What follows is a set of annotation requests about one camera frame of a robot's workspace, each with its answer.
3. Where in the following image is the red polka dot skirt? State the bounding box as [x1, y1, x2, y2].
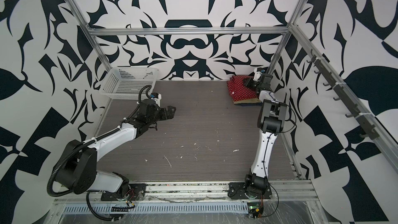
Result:
[227, 75, 258, 102]

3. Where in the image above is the blue denim skirt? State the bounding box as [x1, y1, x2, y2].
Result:
[234, 99, 262, 106]

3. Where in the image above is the olive green skirt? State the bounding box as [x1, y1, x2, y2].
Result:
[233, 98, 261, 105]

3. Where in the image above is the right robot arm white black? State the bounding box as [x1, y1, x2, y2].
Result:
[244, 69, 287, 192]

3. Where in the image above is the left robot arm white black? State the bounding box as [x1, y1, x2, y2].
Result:
[46, 99, 176, 197]

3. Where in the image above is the white plastic basket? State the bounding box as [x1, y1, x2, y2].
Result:
[99, 66, 159, 100]

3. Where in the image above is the small circuit board right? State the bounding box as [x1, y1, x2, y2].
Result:
[247, 202, 264, 219]

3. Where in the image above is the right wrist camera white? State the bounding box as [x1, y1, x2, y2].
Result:
[254, 67, 266, 82]

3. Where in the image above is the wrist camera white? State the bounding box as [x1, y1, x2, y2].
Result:
[254, 67, 266, 82]
[150, 92, 162, 107]

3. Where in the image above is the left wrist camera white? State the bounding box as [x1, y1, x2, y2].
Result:
[150, 92, 162, 107]

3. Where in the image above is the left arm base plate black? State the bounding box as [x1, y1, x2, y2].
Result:
[101, 184, 147, 202]

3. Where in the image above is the aluminium front rail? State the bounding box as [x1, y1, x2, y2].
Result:
[52, 179, 319, 204]

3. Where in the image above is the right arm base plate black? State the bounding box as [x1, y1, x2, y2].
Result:
[228, 182, 272, 200]

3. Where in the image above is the aluminium frame crossbar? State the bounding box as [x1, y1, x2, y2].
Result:
[88, 27, 288, 36]

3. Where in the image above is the white slotted cable duct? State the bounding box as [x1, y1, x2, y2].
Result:
[62, 203, 249, 215]

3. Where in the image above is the black corrugated cable left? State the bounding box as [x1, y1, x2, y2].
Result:
[46, 84, 153, 222]

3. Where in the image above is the grey wall hook rail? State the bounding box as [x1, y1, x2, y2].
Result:
[307, 49, 380, 140]

